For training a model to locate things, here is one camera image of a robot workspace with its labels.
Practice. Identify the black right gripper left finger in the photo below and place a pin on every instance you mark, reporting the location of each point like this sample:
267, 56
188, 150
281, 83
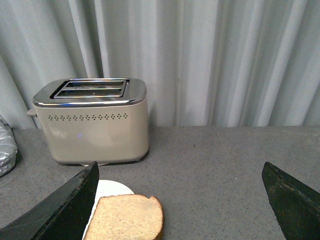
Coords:
63, 215

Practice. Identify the beige two-slot toaster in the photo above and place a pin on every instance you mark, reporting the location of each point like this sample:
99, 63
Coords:
85, 120

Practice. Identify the grey pleated curtain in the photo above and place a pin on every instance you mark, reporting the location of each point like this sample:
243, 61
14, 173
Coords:
226, 63

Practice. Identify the silver quilted oven mitt top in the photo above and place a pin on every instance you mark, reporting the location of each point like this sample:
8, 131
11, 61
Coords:
8, 148

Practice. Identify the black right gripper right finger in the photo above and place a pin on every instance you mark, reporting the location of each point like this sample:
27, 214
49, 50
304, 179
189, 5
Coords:
295, 205

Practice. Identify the brown bread slice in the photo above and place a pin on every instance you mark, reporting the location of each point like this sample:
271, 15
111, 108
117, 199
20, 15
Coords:
126, 217

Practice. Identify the white round plate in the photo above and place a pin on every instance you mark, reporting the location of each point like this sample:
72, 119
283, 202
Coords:
106, 188

